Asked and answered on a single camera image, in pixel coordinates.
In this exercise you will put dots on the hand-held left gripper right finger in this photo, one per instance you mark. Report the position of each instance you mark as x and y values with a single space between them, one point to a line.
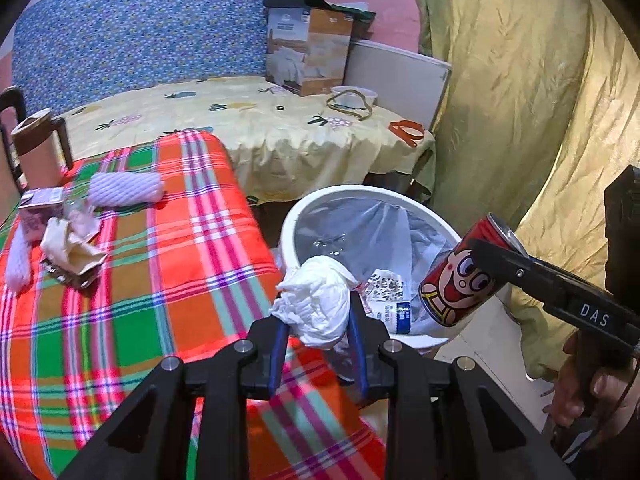
357 355

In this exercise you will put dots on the patterned paper cup blue band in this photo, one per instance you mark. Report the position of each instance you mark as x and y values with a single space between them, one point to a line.
390 295

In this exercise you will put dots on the white tissue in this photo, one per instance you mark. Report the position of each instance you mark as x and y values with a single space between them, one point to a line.
315 300

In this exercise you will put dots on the blue floral headboard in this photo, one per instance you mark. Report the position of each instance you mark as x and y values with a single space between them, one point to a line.
150 30

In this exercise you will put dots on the white trash bin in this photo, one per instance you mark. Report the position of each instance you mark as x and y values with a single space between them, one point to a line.
291 220

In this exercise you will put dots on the red cartoon drink can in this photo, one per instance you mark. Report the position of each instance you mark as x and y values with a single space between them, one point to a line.
450 280

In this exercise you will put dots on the purple white drink carton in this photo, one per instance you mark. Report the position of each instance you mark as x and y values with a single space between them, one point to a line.
42 210

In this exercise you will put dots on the white board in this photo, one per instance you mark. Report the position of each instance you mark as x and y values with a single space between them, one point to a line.
395 80

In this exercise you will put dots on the crumpled beige paper wrapper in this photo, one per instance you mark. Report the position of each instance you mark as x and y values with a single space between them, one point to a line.
70 245

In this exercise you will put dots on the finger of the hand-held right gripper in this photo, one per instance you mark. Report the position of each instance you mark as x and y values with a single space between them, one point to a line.
515 272

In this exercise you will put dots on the plaid tablecloth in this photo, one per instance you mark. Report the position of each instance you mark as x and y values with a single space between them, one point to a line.
150 285

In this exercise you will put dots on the yellow fruit print bedsheet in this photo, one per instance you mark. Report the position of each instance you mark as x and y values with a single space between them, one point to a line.
300 140

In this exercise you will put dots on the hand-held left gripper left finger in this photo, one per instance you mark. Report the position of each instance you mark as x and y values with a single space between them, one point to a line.
277 355

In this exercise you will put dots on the person's right hand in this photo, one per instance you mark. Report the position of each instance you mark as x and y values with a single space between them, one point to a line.
607 385

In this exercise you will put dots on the printed cardboard quilt box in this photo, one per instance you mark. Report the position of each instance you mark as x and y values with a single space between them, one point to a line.
310 50

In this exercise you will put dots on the white foam fruit net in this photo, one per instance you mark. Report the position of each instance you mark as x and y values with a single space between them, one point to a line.
15 265
125 190

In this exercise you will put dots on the clear plastic bin liner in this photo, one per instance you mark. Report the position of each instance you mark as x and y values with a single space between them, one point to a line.
350 230

